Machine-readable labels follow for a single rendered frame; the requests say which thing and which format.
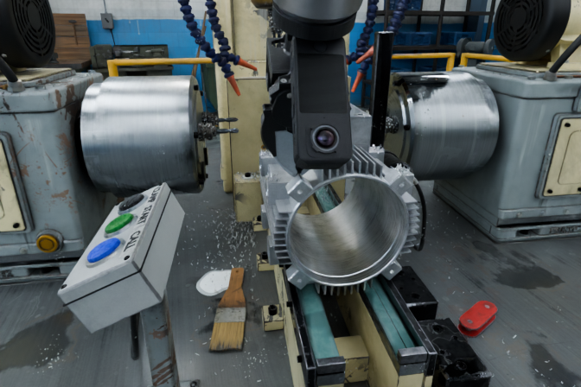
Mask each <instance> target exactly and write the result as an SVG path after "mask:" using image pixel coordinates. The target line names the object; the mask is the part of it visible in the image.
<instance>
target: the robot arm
mask: <svg viewBox="0 0 581 387"><path fill-rule="evenodd" d="M362 2H363V0H272V19H273V21H274V23H275V24H276V25H277V26H278V27H279V28H280V29H281V30H283V31H284V32H285V34H283V36H282V37H280V38H266V69H265V80H266V86H267V91H268V92H269V99H270V103H269V104H263V105H262V107H263V113H262V115H261V130H262V136H263V139H264V141H265V144H266V146H267V147H268V149H269V150H270V151H271V154H272V155H273V157H275V159H276V160H277V162H278V164H279V165H280V166H281V168H282V169H283V170H284V171H285V172H287V173H288V174H289V175H291V176H292V177H295V176H296V175H297V174H301V175H304V174H305V173H307V172H308V171H310V170H311V169H338V168H340V167H342V166H343V165H344V164H345V163H347V162H348V161H349V160H350V159H351V158H352V155H353V148H352V135H351V122H350V111H351V110H352V108H351V105H350V103H349V96H348V95H349V91H348V71H347V58H346V46H345V40H344V38H343V36H345V35H347V34H348V33H349V32H351V30H352V29H353V27H354V23H355V18H356V14H357V11H358V10H359V9H360V7H361V5H362ZM279 42H284V44H277V46H276V47H274V46H272V45H273V44H274V43H279Z"/></svg>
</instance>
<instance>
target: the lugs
mask: <svg viewBox="0 0 581 387"><path fill-rule="evenodd" d="M384 179H385V180H386V181H387V182H388V183H389V185H390V186H391V187H393V188H394V189H395V190H396V191H397V192H398V194H399V195H400V196H402V195H403V194H404V193H405V192H406V191H407V190H408V189H409V188H410V187H411V186H412V184H411V183H410V182H409V181H408V180H407V179H406V178H405V177H404V176H403V174H402V173H400V172H399V171H398V170H397V169H396V168H393V169H392V170H391V171H390V172H389V173H388V174H387V175H386V176H385V177H384ZM285 189H286V191H287V194H288V195H289V196H290V197H291V198H292V199H294V200H295V201H296V202H297V203H300V202H301V201H302V200H303V199H304V198H305V197H306V196H307V195H308V194H309V193H310V192H312V191H313V187H312V186H311V184H310V183H309V182H308V181H307V180H306V179H305V178H304V177H303V176H302V175H301V174H297V175H296V176H295V177H294V178H293V179H292V180H291V181H290V182H289V183H288V184H287V185H286V186H285ZM401 270H402V267H401V266H400V265H399V263H398V262H397V260H396V259H395V260H394V261H393V263H392V264H391V265H390V266H389V267H388V268H386V269H385V270H384V271H382V272H381V275H383V276H384V277H385V278H386V279H387V280H391V279H392V278H393V277H394V276H396V275H397V274H398V273H399V272H400V271H401ZM285 272H286V275H287V279H288V281H289V282H290V283H292V284H293V285H294V286H296V287H297V288H299V289H302V288H303V287H304V286H306V285H307V284H308V283H309V282H310V281H311V280H310V279H309V278H308V277H306V276H305V275H303V274H302V273H301V272H300V271H299V270H297V269H296V268H295V266H294V265H293V264H292V265H291V266H290V267H289V268H288V269H287V270H286V271H285Z"/></svg>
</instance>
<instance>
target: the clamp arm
mask: <svg viewBox="0 0 581 387"><path fill-rule="evenodd" d="M393 37H394V32H392V31H376V32H375V33H374V44H373V66H372V78H371V91H370V102H369V115H371V116H372V125H371V136H370V147H372V146H373V144H374V146H375V147H379V146H380V145H381V148H383V149H384V141H385V132H386V114H387V104H388V94H389V85H390V74H391V65H392V55H393Z"/></svg>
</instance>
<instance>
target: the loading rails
mask: <svg viewBox="0 0 581 387"><path fill-rule="evenodd" d="M326 187H328V191H327V192H326V190H327V188H326ZM326 187H325V186H324V187H323V188H322V187H321V188H320V189H318V191H319V190H321V189H322V190H321V191H319V192H318V195H317V197H316V192H317V191H315V192H314V193H313V194H312V195H311V196H310V197H309V198H308V199H307V200H306V201H305V202H304V203H303V204H302V206H300V208H299V209H298V211H297V213H300V214H304V215H317V214H321V213H325V212H328V211H330V210H332V209H334V208H335V207H337V206H339V205H340V204H341V203H342V201H341V199H340V198H339V196H338V194H337V193H336V191H335V190H334V189H333V187H332V185H331V184H330V183H329V184H328V185H326ZM323 189H325V190H323ZM323 192H324V193H325V194H323ZM328 194H329V195H328ZM320 195H322V196H323V199H324V197H325V196H326V197H325V200H323V199H322V196H320ZM324 195H325V196H324ZM330 197H331V198H330ZM327 199H328V200H327ZM331 200H332V201H331ZM333 200H334V202H333ZM318 201H319V202H318ZM328 202H329V203H328ZM252 225H253V230H254V231H255V232H259V231H267V232H268V236H271V232H270V229H263V227H262V223H261V215H258V216H257V217H253V218H252ZM256 258H257V268H258V271H267V270H274V273H275V278H276V284H277V289H278V298H279V303H280V304H275V305H266V306H262V319H263V328H264V331H272V330H280V329H284V333H285V338H286V344H287V349H288V354H289V360H290V368H291V374H292V379H293V384H294V387H344V384H346V383H353V382H360V381H366V380H367V381H368V383H369V386H370V387H432V386H431V383H432V379H433V374H434V370H435V364H436V360H437V352H436V350H435V349H434V347H433V345H432V344H431V342H430V341H429V339H428V338H427V336H426V335H425V332H424V331H423V329H422V328H421V326H420V325H419V324H418V322H417V320H416V319H415V317H414V315H413V314H412V312H411V310H410V309H409V308H408V306H407V305H406V303H405V301H404V299H403V298H402V296H401V295H400V293H399V291H398V290H397V289H396V287H395V285H394V284H393V282H392V280H387V279H386V278H385V277H384V276H383V275H381V274H378V277H374V278H373V284H372V288H370V287H369V285H368V284H367V283H366V288H365V290H363V288H362V286H361V285H360V287H359V293H357V292H356V290H355V288H354V285H353V292H352V294H350V292H349V290H348V287H347V289H346V294H345V295H344V294H343V292H342V289H341V287H340V293H339V295H337V293H336V291H335V288H333V291H334V294H335V298H336V300H337V302H338V305H339V307H340V310H341V312H342V316H343V318H344V320H345V323H346V325H347V328H348V331H349V334H350V336H347V337H339V338H334V336H333V334H332V331H331V328H330V325H329V321H328V318H327V315H326V313H325V310H324V306H323V304H322V299H321V296H320V294H318V293H317V290H316V286H315V284H314V283H313V284H307V285H306V286H304V287H303V288H302V289H299V288H297V287H296V286H294V285H293V284H292V283H290V282H289V281H288V279H287V275H286V272H285V271H286V270H287V269H288V268H289V267H290V266H291V265H292V264H278V265H269V260H268V255H267V251H263V252H262V253H257V254H256Z"/></svg>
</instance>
